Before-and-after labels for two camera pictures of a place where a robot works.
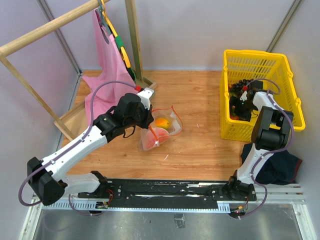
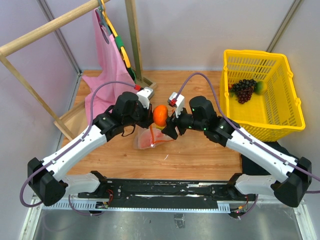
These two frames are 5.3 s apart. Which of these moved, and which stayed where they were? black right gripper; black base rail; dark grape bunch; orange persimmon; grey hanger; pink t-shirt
Moved: orange persimmon; black right gripper
Stayed: grey hanger; dark grape bunch; pink t-shirt; black base rail
